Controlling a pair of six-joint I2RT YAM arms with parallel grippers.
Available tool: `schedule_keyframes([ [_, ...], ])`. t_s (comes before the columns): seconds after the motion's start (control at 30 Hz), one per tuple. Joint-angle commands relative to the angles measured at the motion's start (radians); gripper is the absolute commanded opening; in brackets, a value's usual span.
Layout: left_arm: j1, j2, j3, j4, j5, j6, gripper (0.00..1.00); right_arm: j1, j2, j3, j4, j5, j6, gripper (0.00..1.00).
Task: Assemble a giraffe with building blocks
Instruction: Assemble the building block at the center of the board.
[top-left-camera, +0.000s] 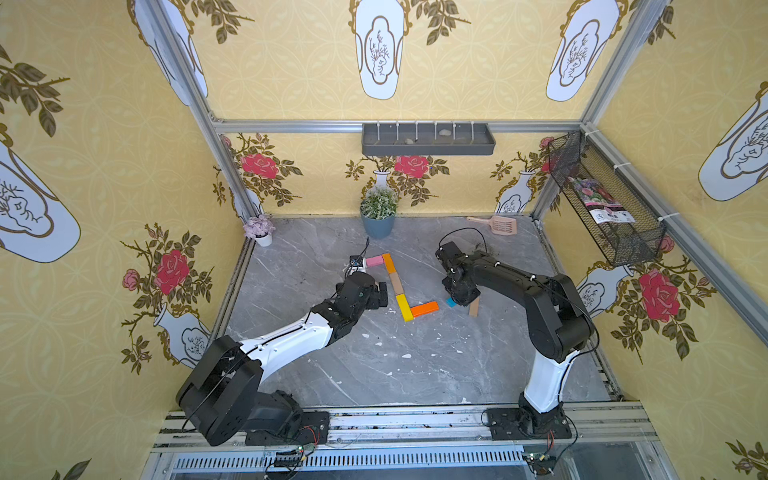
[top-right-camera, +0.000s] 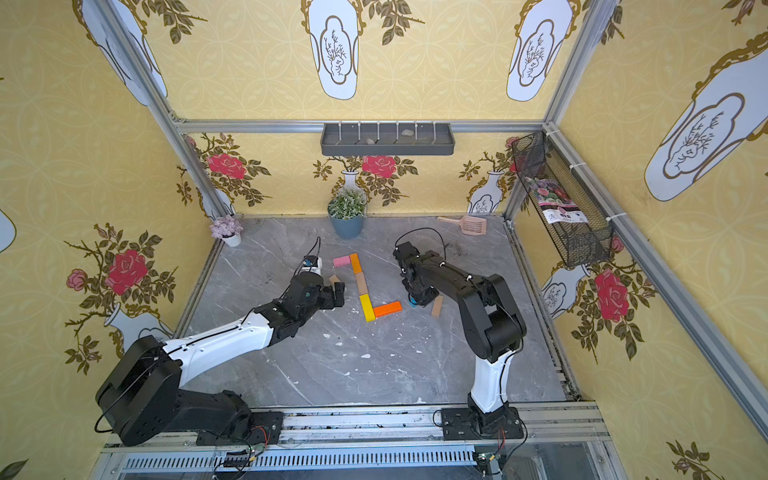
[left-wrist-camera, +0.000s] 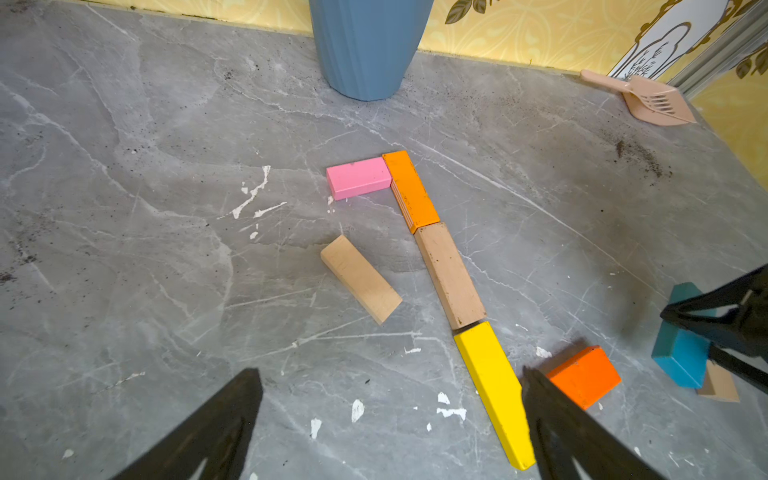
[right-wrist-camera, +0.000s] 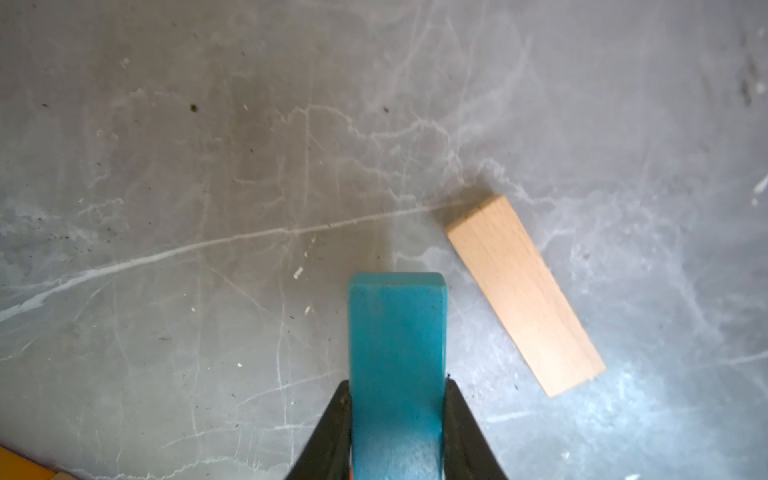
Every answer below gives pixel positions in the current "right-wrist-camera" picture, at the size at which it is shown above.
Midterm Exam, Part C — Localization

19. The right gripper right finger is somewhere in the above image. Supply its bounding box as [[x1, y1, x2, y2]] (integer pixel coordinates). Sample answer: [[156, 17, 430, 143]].
[[442, 378, 507, 480]]

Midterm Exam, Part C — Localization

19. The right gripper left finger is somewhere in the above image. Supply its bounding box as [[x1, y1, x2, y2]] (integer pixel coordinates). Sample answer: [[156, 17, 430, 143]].
[[286, 380, 351, 480]]

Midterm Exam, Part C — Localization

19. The natural wood block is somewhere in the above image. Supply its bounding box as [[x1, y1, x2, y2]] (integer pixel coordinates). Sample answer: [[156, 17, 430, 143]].
[[446, 195, 606, 397]]

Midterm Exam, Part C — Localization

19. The teal block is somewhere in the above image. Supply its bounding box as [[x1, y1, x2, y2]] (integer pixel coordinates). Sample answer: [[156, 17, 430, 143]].
[[347, 272, 447, 479]]

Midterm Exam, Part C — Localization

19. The red-orange block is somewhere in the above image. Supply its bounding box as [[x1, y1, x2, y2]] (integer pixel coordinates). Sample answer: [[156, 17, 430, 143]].
[[0, 447, 56, 480]]

